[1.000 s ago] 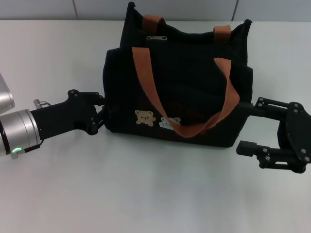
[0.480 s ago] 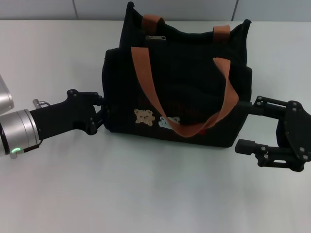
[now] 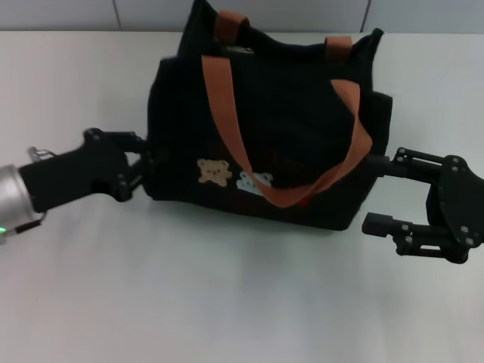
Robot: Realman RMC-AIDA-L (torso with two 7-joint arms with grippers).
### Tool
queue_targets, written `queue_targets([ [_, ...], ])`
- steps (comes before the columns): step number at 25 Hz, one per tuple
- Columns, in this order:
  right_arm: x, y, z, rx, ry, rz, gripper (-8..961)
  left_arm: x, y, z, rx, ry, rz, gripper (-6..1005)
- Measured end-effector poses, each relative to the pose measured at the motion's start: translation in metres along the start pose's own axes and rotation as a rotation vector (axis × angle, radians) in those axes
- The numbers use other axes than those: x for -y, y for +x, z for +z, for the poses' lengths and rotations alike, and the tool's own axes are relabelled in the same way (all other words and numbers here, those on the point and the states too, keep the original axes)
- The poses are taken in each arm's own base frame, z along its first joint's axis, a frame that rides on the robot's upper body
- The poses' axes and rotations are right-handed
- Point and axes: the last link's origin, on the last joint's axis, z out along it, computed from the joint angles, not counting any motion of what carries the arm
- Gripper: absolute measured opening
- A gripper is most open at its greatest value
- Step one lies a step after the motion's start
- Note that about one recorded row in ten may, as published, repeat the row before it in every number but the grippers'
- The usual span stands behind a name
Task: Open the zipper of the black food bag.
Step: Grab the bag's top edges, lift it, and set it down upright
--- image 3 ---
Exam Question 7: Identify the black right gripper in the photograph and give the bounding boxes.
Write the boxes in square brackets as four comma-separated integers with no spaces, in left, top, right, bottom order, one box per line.
[361,146,484,265]

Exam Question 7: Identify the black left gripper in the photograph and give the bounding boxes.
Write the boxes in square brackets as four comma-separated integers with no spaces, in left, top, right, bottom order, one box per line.
[17,127,154,213]

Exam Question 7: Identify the black food bag orange straps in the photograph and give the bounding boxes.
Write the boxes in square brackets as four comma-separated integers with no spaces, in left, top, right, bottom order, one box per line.
[145,0,394,232]

